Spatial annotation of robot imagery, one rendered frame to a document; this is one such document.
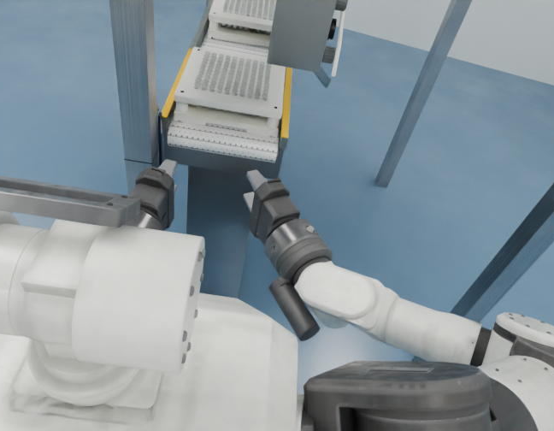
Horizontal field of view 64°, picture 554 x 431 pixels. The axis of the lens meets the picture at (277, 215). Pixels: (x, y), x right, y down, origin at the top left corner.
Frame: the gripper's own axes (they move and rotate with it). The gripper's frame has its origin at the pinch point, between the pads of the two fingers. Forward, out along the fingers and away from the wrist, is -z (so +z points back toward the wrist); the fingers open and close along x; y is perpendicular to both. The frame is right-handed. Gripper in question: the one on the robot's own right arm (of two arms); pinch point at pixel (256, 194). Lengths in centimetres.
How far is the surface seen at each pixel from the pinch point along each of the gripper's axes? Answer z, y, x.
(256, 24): -68, 35, 2
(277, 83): -35.2, 23.8, 1.2
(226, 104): -30.1, 7.7, 1.6
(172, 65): -219, 62, 97
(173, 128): -33.7, -3.1, 8.5
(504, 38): -164, 323, 72
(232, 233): -34, 16, 53
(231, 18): -72, 28, 1
